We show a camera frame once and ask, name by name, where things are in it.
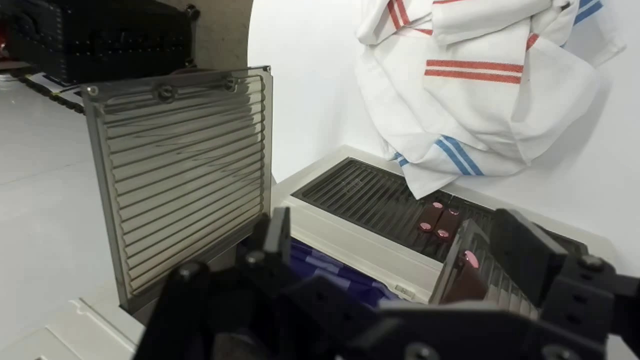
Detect white blue-striped cloth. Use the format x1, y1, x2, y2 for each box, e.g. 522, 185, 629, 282
387, 0, 627, 201

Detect blue items inside shelf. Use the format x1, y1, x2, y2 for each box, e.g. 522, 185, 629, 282
290, 241, 396, 308

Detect white red-striped cloth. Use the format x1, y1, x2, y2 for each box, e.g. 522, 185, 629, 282
352, 0, 612, 169

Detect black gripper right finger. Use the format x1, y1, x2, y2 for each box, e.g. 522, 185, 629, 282
490, 209, 613, 315

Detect black crate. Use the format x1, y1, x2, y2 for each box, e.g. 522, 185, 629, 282
1, 0, 200, 85

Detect white stacked shelf cabinet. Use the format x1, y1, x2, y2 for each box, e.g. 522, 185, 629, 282
0, 144, 640, 360

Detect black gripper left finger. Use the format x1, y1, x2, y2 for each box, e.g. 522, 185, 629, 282
244, 209, 290, 266

